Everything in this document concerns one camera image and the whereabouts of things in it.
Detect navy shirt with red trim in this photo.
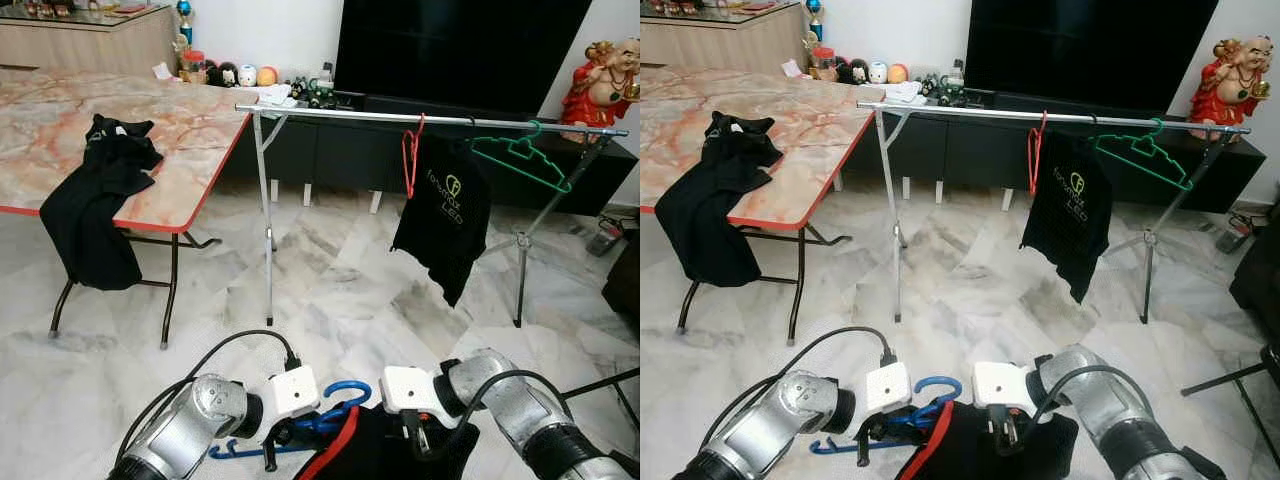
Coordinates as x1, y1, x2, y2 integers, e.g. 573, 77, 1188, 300
895, 400, 1083, 480
295, 403, 483, 480

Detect black crumpled garment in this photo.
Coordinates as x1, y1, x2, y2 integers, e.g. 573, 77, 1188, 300
40, 113, 165, 292
655, 110, 785, 289

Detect black television cabinet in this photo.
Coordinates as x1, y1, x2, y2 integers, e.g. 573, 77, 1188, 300
845, 88, 1267, 214
222, 90, 638, 217

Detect blue plastic clothes hanger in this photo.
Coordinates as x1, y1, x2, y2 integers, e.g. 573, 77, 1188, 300
208, 380, 373, 461
810, 376, 964, 457

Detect marble pattern folding table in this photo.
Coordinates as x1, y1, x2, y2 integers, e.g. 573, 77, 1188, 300
0, 68, 263, 349
640, 65, 887, 347

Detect red plastic clothes hanger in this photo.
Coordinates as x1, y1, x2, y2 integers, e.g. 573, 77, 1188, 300
402, 113, 427, 199
1026, 110, 1050, 198

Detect light wooden sideboard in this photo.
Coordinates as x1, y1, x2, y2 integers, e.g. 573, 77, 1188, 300
0, 5, 181, 76
640, 3, 813, 73

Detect black printed t-shirt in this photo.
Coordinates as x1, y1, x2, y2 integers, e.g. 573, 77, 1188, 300
1020, 128, 1117, 305
391, 130, 493, 308

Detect black flat television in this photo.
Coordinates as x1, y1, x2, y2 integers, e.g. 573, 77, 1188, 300
333, 0, 594, 113
963, 0, 1222, 111

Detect silver metal clothes rack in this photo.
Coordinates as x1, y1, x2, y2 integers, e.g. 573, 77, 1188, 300
235, 102, 631, 329
857, 100, 1252, 325

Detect red laughing Buddha statue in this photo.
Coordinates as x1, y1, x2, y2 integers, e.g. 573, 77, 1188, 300
560, 38, 640, 141
1188, 35, 1276, 131

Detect green plastic clothes hanger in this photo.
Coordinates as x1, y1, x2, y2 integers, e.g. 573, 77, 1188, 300
468, 120, 573, 194
1093, 118, 1195, 192

